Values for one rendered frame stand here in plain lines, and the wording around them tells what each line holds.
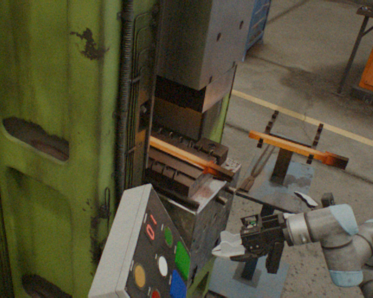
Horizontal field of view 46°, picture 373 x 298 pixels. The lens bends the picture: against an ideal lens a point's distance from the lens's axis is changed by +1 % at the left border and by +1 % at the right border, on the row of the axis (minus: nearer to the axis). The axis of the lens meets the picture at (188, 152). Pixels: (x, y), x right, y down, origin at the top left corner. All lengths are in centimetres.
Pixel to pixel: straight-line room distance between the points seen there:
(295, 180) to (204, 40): 111
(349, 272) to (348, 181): 248
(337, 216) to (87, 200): 69
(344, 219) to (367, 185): 254
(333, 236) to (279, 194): 94
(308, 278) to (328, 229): 162
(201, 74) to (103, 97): 29
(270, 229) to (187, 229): 51
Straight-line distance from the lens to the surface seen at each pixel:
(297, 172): 220
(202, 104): 132
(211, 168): 156
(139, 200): 110
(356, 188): 355
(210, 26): 119
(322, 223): 109
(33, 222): 173
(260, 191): 200
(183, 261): 121
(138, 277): 96
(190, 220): 153
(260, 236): 109
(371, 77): 496
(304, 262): 278
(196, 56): 122
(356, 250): 115
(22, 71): 138
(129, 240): 100
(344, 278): 114
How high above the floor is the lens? 192
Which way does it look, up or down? 34 degrees down
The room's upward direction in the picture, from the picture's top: 9 degrees clockwise
